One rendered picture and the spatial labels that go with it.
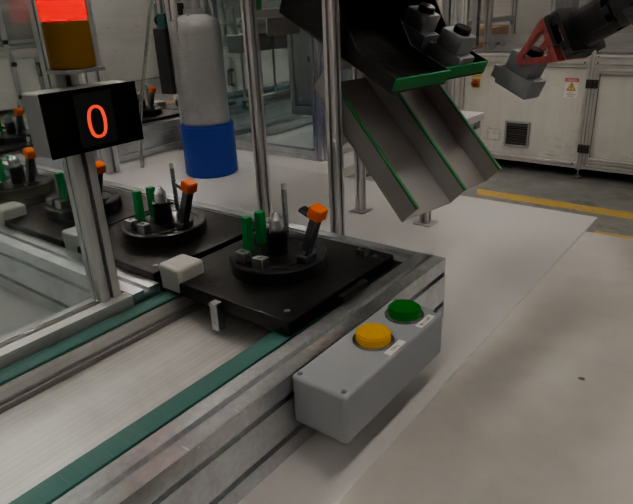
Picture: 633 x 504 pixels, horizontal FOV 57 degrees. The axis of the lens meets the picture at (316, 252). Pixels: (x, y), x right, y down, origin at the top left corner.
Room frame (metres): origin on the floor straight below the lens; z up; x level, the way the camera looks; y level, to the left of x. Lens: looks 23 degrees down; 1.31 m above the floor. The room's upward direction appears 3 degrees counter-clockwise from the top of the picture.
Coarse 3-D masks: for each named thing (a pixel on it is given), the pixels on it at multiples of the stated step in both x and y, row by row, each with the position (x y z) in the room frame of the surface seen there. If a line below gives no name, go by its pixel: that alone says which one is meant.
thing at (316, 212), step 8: (304, 208) 0.74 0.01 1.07; (312, 208) 0.72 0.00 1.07; (320, 208) 0.72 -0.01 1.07; (312, 216) 0.72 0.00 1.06; (320, 216) 0.72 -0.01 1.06; (312, 224) 0.73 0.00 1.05; (320, 224) 0.73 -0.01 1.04; (312, 232) 0.73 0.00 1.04; (304, 240) 0.74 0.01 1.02; (312, 240) 0.73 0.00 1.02; (304, 248) 0.74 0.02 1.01; (312, 248) 0.74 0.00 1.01
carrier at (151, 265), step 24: (144, 216) 0.95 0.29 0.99; (168, 216) 0.93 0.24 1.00; (192, 216) 0.95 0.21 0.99; (216, 216) 1.01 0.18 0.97; (120, 240) 0.91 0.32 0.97; (144, 240) 0.87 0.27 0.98; (168, 240) 0.87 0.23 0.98; (192, 240) 0.89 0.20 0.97; (216, 240) 0.89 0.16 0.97; (120, 264) 0.82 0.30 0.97; (144, 264) 0.80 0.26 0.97
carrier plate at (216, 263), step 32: (224, 256) 0.82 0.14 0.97; (352, 256) 0.79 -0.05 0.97; (384, 256) 0.79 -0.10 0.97; (192, 288) 0.71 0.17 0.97; (224, 288) 0.71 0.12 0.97; (256, 288) 0.70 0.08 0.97; (288, 288) 0.70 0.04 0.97; (320, 288) 0.69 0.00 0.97; (256, 320) 0.64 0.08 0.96; (288, 320) 0.61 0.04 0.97
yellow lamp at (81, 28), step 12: (48, 24) 0.68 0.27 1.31; (60, 24) 0.68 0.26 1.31; (72, 24) 0.68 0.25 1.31; (84, 24) 0.69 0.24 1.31; (48, 36) 0.68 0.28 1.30; (60, 36) 0.68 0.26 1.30; (72, 36) 0.68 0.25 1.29; (84, 36) 0.69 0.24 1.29; (48, 48) 0.68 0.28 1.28; (60, 48) 0.68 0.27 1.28; (72, 48) 0.68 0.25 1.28; (84, 48) 0.69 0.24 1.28; (48, 60) 0.69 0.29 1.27; (60, 60) 0.68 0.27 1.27; (72, 60) 0.68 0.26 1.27; (84, 60) 0.69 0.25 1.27
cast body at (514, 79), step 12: (540, 48) 0.97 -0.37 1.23; (492, 72) 1.02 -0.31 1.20; (504, 72) 0.98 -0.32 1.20; (516, 72) 0.96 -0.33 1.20; (528, 72) 0.95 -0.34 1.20; (540, 72) 0.97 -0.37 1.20; (504, 84) 0.98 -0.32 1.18; (516, 84) 0.96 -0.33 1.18; (528, 84) 0.94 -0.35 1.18; (540, 84) 0.96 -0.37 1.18; (528, 96) 0.95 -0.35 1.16
